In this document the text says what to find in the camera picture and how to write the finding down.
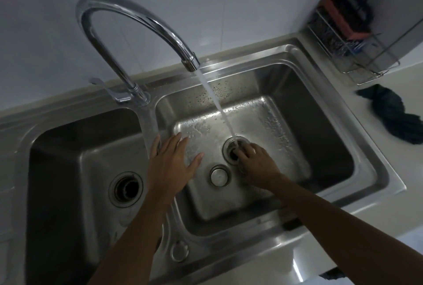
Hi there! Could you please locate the metal wire sink rack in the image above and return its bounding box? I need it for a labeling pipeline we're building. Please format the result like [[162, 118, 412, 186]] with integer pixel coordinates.
[[307, 7, 402, 85]]

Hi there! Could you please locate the round metal drain plug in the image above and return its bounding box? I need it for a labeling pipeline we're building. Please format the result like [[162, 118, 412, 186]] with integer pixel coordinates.
[[209, 165, 230, 187]]

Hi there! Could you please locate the person's right forearm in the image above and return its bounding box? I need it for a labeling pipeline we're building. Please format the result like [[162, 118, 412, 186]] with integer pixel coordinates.
[[263, 173, 423, 285]]

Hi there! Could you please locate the stainless steel double sink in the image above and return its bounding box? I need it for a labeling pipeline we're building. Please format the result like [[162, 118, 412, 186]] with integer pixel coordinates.
[[0, 35, 407, 285]]

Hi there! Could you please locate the chrome gooseneck faucet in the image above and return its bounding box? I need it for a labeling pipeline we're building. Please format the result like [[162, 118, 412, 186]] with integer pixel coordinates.
[[75, 0, 201, 108]]

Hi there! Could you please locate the orange and black sponge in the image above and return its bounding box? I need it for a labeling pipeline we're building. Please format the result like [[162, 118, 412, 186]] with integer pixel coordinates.
[[321, 0, 375, 42]]

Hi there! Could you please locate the grey steel wool scrubber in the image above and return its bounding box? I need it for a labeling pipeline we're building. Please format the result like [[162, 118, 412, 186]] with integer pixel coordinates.
[[309, 17, 347, 58]]

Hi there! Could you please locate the person's right hand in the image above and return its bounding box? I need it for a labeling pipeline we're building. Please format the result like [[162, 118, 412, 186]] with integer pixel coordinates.
[[235, 143, 282, 190]]

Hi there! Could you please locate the chrome faucet lever handle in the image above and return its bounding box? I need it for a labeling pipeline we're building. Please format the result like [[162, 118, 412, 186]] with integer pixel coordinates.
[[89, 78, 133, 103]]

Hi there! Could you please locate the person's left hand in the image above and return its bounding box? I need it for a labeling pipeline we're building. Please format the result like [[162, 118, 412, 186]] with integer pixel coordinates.
[[147, 132, 204, 198]]

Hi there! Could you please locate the running water stream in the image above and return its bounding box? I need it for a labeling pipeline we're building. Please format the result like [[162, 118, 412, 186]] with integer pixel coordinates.
[[197, 70, 239, 143]]

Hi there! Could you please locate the person's left forearm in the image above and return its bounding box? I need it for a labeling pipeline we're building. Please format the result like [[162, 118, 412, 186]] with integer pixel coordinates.
[[87, 191, 180, 285]]

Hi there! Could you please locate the dark crumpled cloth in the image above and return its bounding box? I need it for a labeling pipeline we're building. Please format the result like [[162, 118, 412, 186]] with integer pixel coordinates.
[[356, 84, 423, 145]]

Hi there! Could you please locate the small round sink hole cap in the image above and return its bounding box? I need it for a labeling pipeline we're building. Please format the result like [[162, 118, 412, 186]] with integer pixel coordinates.
[[170, 241, 190, 263]]

